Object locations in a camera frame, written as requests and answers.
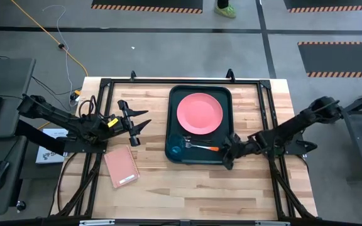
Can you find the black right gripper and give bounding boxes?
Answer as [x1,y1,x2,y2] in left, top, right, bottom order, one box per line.
[221,132,263,171]

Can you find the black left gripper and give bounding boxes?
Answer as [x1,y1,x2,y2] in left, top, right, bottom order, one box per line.
[104,99,153,148]

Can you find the metal fork orange handle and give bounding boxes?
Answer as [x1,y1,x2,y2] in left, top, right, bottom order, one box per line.
[184,141,221,153]

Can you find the pink round plate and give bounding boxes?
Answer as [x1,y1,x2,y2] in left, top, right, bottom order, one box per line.
[176,92,224,136]

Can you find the teal translucent plastic cup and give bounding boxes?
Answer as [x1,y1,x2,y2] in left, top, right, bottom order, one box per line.
[168,134,189,157]

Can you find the pink spiral notebook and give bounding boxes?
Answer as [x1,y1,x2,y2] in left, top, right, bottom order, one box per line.
[103,144,141,190]

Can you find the dark green plastic tray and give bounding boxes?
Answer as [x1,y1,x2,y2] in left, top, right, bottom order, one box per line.
[165,84,236,166]

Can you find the black floor tape line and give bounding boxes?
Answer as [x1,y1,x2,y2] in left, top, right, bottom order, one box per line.
[0,25,362,36]
[255,0,277,80]

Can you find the white paper booklet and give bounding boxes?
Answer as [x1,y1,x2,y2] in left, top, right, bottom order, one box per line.
[35,127,70,165]

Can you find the black flat bar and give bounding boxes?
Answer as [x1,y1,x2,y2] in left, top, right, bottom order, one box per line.
[14,119,67,156]

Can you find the black hazard-striped floor mat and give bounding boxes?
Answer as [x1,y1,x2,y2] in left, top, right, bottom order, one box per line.
[297,41,362,78]
[283,0,362,14]
[90,0,204,14]

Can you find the black metal stand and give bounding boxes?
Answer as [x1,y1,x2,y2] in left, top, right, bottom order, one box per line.
[326,82,362,183]

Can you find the grey desk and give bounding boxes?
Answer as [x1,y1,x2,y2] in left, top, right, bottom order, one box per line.
[0,57,37,217]

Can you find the person's shoe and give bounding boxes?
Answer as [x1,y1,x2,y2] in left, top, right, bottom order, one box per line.
[213,0,237,19]

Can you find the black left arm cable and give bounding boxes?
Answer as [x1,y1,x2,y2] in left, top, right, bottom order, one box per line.
[78,95,99,119]

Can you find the black metal table frame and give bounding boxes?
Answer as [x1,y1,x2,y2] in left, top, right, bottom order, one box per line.
[54,68,317,221]

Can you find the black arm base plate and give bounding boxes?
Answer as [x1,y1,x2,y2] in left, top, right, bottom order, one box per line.
[62,134,111,155]
[271,131,319,157]

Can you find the silver metal bracket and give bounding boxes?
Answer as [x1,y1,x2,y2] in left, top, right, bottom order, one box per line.
[255,220,292,226]
[79,219,116,226]

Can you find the thin white floor cable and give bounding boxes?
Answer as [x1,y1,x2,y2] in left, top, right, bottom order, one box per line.
[41,4,75,95]

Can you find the thin black floor cable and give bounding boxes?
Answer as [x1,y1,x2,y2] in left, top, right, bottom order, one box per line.
[31,75,82,97]

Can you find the orange extension cable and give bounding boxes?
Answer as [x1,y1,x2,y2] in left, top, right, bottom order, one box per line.
[9,0,89,77]

